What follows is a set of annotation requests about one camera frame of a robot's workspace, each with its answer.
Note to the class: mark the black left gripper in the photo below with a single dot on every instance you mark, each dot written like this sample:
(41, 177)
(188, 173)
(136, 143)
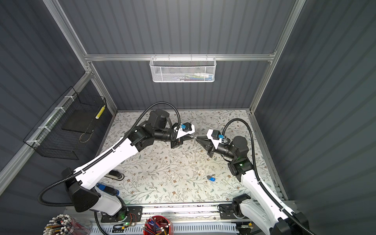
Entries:
(178, 141)

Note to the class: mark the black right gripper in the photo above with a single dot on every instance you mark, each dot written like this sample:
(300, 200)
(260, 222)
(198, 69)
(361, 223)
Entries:
(207, 145)

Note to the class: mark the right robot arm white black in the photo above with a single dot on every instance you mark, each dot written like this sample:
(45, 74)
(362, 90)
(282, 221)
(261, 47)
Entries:
(262, 206)

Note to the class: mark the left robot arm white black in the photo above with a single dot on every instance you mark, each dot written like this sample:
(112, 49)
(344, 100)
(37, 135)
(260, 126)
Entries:
(83, 190)

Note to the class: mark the grey black stapler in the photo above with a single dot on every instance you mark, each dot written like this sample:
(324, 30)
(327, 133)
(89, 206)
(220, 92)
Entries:
(115, 175)

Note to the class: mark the yellow marker pen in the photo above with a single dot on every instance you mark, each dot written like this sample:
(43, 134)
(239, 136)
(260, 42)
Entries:
(100, 112)

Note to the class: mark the red pencil cup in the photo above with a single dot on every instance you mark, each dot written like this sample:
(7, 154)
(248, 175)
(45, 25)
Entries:
(158, 225)

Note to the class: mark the blue black stapler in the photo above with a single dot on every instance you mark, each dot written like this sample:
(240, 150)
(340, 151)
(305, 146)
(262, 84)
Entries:
(107, 189)

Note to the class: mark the black foam pad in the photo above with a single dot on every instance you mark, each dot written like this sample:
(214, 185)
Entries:
(81, 122)

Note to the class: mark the clear pencil jar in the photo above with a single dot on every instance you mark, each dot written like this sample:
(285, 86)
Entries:
(64, 224)

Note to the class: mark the white wire mesh basket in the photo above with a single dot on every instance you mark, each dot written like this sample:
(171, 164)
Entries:
(183, 71)

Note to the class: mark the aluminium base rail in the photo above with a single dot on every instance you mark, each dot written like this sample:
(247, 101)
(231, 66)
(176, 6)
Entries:
(200, 218)

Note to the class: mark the horizontal aluminium frame bar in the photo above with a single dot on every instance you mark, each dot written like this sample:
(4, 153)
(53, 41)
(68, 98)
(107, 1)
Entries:
(179, 57)

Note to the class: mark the aluminium frame corner post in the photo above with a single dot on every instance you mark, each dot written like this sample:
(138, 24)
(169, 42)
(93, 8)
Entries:
(58, 14)

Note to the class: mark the black wire basket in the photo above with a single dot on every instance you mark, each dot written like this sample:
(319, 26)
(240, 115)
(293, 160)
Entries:
(66, 131)

